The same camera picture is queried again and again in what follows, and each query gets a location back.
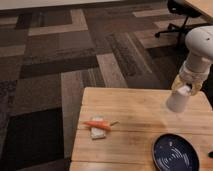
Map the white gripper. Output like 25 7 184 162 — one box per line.
171 61 209 95

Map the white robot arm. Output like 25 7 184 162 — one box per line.
172 26 213 95

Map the white eraser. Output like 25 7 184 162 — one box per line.
91 116 106 140

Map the dark blue plate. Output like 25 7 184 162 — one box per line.
152 133 200 171

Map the black office chair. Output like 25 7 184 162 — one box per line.
154 0 213 47

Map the wooden desk corner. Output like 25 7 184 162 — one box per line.
184 0 213 22

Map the orange toy carrot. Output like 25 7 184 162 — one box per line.
84 121 115 131

